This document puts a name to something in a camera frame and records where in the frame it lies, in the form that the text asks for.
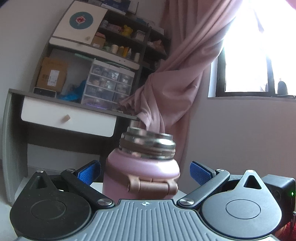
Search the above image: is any dark framed window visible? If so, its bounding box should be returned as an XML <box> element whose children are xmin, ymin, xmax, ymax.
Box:
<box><xmin>216</xmin><ymin>14</ymin><xmax>295</xmax><ymax>98</ymax></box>

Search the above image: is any brown cardboard box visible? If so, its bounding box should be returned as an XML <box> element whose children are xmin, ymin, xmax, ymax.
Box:
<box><xmin>36</xmin><ymin>57</ymin><xmax>68</xmax><ymax>92</ymax></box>

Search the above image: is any person's hand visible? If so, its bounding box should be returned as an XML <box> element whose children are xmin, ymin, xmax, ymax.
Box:
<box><xmin>275</xmin><ymin>222</ymin><xmax>296</xmax><ymax>241</ymax></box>

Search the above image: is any pink curtain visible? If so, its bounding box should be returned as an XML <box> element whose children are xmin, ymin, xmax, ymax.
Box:
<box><xmin>119</xmin><ymin>1</ymin><xmax>241</xmax><ymax>162</ymax></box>

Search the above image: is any blue plastic bag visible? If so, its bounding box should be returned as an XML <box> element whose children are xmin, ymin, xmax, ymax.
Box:
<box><xmin>57</xmin><ymin>79</ymin><xmax>86</xmax><ymax>103</ymax></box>

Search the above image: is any white desk drawer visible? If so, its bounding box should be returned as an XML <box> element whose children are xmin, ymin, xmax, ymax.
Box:
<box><xmin>21</xmin><ymin>97</ymin><xmax>116</xmax><ymax>137</ymax></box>

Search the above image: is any small white digital clock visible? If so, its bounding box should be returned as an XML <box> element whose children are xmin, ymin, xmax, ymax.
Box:
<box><xmin>33</xmin><ymin>87</ymin><xmax>57</xmax><ymax>98</ymax></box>

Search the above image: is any clear plastic drawer organizer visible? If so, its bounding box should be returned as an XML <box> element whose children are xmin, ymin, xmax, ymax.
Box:
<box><xmin>81</xmin><ymin>59</ymin><xmax>135</xmax><ymax>110</ymax></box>

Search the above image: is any grey desk with shelf hutch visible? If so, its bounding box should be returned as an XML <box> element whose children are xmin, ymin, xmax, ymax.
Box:
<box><xmin>1</xmin><ymin>1</ymin><xmax>170</xmax><ymax>204</ymax></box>

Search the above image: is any pink steel thermos flask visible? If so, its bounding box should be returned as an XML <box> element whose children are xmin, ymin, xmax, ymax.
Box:
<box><xmin>102</xmin><ymin>127</ymin><xmax>180</xmax><ymax>202</ymax></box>

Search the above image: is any yellow toy on shelf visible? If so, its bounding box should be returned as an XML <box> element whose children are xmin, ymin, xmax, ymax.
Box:
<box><xmin>121</xmin><ymin>25</ymin><xmax>133</xmax><ymax>37</ymax></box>

